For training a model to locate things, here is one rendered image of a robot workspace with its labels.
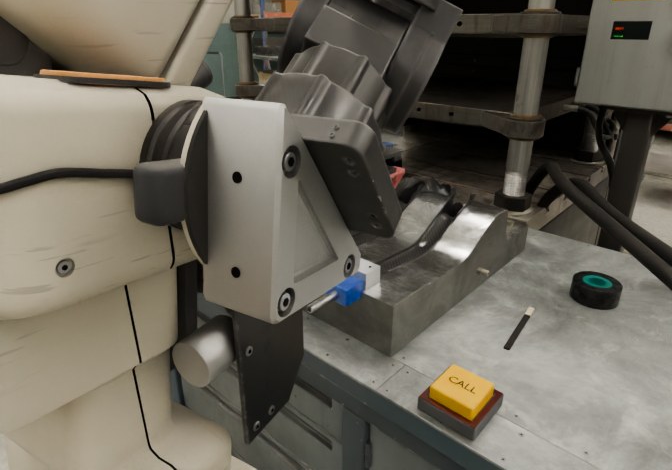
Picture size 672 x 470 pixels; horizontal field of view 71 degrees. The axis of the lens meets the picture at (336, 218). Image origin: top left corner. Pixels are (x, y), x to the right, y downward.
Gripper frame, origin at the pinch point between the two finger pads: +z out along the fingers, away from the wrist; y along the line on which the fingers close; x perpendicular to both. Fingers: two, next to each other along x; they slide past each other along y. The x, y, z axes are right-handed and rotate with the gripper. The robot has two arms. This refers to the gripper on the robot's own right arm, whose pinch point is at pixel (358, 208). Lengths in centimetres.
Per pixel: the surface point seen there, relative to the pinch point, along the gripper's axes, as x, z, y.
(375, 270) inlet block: -1.0, 9.8, -2.8
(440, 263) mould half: -15.0, 13.0, -6.0
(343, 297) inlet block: 5.4, 12.0, -1.9
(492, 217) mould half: -29.1, 8.4, -8.1
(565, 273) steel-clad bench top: -42, 22, -19
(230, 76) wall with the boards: -456, 74, 668
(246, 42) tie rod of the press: -74, -16, 120
